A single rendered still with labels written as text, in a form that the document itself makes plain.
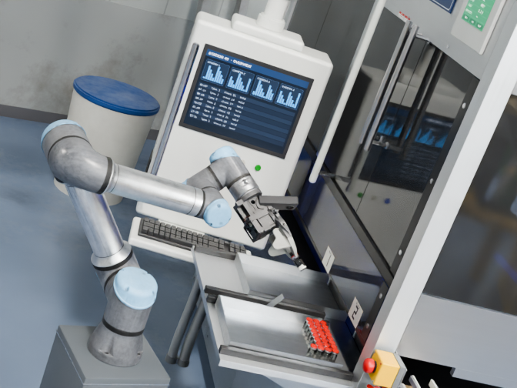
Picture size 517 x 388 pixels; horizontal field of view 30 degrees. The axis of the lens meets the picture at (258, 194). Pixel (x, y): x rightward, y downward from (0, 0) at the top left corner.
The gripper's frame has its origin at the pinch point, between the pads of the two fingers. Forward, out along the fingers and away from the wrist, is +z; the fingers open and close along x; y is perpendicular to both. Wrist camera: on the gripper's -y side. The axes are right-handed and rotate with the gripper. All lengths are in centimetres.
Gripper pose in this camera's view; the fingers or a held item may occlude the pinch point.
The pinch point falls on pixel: (295, 252)
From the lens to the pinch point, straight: 260.4
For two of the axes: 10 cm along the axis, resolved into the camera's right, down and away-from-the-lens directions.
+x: 2.2, -4.3, -8.8
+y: -8.2, 4.1, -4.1
